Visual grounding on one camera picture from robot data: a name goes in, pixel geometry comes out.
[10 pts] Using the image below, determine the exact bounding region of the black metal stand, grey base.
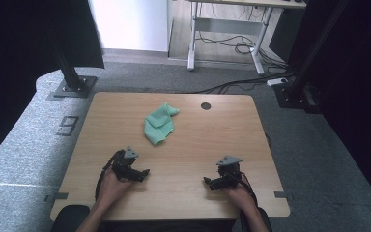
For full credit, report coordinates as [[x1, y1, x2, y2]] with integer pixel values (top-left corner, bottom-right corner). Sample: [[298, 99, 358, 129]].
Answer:
[[49, 32, 99, 99]]

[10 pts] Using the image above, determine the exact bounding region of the grey tape strip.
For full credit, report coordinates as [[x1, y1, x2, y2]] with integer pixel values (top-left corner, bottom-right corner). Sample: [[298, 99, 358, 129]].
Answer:
[[43, 191, 70, 203]]

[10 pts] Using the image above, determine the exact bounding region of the right gripper red-black cable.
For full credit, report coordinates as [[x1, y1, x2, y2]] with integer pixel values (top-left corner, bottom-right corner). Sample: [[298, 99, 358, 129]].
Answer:
[[235, 170, 259, 207]]

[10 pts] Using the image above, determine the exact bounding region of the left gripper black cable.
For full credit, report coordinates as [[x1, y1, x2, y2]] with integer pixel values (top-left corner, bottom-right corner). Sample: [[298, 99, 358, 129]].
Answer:
[[94, 167, 111, 201]]

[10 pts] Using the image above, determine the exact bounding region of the person's right hand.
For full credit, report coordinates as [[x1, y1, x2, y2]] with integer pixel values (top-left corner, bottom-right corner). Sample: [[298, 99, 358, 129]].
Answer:
[[225, 184, 257, 211]]

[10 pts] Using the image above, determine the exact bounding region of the long black floor cable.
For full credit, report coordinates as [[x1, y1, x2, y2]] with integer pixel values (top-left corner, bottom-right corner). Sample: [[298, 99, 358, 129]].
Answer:
[[191, 72, 296, 95]]

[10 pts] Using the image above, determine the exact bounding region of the white desk frame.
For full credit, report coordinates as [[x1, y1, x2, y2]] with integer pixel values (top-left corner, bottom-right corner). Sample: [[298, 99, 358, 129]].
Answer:
[[186, 0, 307, 75]]

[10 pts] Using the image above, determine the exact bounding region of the white power strip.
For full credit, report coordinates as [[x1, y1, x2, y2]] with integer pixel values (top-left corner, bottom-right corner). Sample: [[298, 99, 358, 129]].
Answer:
[[266, 77, 289, 87]]

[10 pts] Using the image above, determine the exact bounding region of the black curtain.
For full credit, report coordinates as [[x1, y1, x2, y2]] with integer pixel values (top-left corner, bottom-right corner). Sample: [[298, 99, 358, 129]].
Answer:
[[0, 0, 105, 170], [288, 0, 371, 214]]

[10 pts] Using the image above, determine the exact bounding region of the person's dark clothing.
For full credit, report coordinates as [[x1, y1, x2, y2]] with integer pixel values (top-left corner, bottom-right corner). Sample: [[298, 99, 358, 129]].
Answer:
[[99, 219, 241, 232]]

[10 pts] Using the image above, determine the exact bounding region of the person's left hand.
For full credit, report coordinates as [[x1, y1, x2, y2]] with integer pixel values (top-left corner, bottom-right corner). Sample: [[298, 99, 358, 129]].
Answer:
[[96, 167, 133, 207]]

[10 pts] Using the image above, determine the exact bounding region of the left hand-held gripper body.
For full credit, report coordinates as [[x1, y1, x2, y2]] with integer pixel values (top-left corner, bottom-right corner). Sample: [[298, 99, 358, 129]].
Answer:
[[102, 145, 140, 182]]

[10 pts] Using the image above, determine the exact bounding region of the grey tape number mark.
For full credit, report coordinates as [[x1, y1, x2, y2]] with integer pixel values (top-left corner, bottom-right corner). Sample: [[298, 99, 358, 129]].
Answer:
[[56, 115, 80, 137]]

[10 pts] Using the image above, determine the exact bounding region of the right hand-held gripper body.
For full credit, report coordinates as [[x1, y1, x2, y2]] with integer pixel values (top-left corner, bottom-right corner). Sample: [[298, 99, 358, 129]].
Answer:
[[215, 155, 243, 188]]

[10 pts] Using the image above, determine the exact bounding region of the tangle of black cables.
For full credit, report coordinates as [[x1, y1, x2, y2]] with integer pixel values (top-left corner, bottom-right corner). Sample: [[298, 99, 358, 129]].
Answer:
[[195, 30, 288, 70]]

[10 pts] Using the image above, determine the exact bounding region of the green microfibre cloth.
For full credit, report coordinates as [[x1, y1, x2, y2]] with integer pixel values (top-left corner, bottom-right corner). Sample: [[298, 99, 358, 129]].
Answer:
[[143, 102, 181, 146]]

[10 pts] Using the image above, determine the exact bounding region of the black metal stand, dark base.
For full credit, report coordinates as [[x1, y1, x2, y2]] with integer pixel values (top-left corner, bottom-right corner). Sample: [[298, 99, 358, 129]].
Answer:
[[271, 0, 351, 109]]

